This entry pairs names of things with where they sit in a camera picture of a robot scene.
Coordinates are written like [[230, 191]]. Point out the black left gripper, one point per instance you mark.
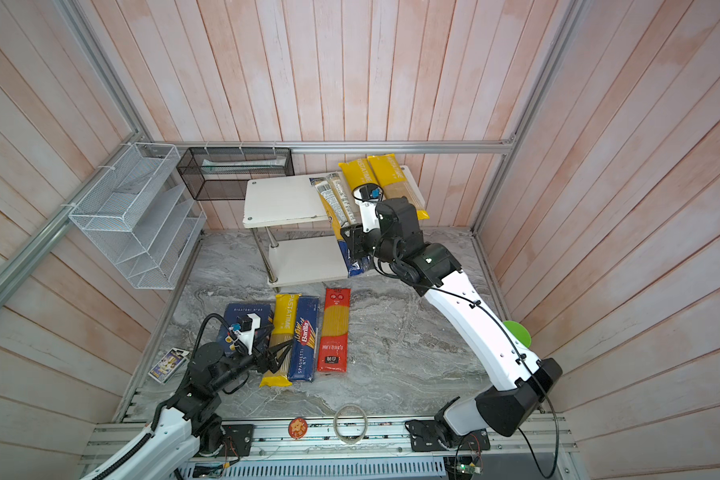
[[271, 363]]

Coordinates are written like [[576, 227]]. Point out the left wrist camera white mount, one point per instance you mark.
[[243, 332]]

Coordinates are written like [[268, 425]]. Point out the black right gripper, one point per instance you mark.
[[356, 244]]

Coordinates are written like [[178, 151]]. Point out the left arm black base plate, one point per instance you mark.
[[230, 442]]

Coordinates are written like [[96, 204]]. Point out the clear tape roll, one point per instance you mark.
[[350, 424]]

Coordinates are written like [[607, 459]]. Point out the red spaghetti bag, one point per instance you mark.
[[333, 351]]

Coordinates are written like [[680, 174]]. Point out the green plastic goblet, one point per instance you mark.
[[519, 332]]

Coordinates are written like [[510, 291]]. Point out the red round sticker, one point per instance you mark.
[[297, 428]]

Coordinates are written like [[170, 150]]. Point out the white two-tier shelf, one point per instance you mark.
[[293, 232]]

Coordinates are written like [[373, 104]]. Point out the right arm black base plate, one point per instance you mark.
[[434, 435]]

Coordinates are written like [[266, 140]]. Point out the small card pack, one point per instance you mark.
[[168, 364]]

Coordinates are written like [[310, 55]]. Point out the white wire mesh rack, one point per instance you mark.
[[144, 227]]

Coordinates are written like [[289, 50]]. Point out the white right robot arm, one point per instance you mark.
[[520, 381]]

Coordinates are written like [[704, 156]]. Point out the yellow pasta bag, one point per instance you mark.
[[361, 180], [397, 182], [286, 307]]

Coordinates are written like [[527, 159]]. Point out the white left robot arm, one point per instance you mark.
[[186, 423]]

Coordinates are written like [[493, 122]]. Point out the clear blue spaghetti bag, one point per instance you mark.
[[343, 213]]

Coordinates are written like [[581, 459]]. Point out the blue Barilla spaghetti box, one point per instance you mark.
[[302, 365]]

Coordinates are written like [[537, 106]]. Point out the dark blue pasta box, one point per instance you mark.
[[231, 314]]

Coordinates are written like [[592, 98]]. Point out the black mesh basket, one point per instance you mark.
[[223, 173]]

